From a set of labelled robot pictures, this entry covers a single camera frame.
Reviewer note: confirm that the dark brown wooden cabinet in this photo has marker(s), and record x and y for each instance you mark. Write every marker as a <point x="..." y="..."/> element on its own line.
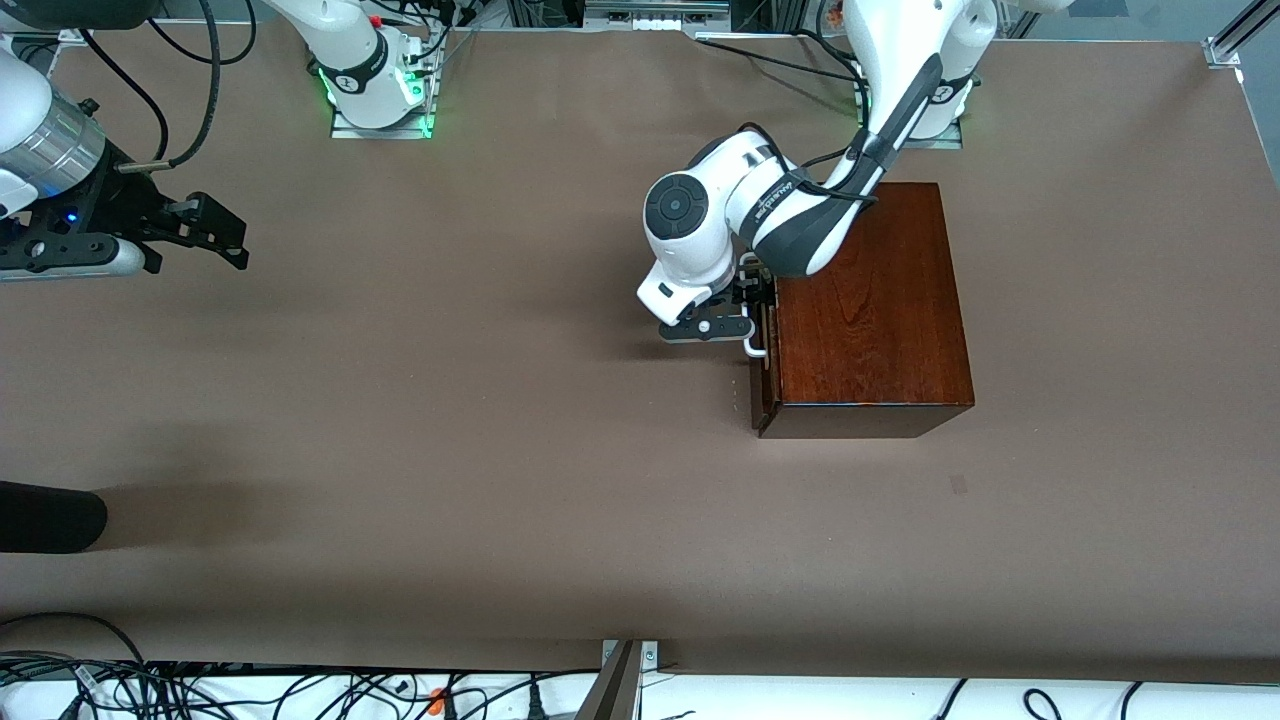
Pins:
<point x="870" y="300"/>

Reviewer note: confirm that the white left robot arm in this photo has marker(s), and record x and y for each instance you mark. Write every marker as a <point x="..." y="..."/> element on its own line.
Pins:
<point x="900" y="60"/>

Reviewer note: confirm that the grey power strip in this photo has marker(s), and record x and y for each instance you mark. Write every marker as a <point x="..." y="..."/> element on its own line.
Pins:
<point x="655" y="12"/>

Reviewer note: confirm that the metal table clamp bracket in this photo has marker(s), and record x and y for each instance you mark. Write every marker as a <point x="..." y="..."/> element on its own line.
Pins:
<point x="625" y="665"/>

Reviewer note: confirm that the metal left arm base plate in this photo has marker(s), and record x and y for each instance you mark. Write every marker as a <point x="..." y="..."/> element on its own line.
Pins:
<point x="945" y="140"/>

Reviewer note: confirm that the orange plug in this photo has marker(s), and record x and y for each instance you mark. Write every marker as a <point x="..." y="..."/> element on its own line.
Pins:
<point x="437" y="700"/>

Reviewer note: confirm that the aluminium frame rail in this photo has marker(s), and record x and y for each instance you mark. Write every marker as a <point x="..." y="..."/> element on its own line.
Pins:
<point x="1245" y="30"/>
<point x="40" y="38"/>

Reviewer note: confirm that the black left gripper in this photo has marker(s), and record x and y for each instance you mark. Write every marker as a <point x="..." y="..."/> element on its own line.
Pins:
<point x="751" y="291"/>

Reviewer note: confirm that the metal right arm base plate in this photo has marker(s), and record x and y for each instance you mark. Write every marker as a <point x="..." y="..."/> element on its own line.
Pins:
<point x="380" y="130"/>

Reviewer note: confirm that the black rounded cylinder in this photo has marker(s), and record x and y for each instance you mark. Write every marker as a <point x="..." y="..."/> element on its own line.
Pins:
<point x="50" y="516"/>

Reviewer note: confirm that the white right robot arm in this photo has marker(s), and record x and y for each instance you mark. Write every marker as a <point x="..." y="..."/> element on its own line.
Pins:
<point x="350" y="50"/>

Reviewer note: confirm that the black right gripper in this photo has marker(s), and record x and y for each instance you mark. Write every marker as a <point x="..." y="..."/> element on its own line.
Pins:
<point x="118" y="203"/>

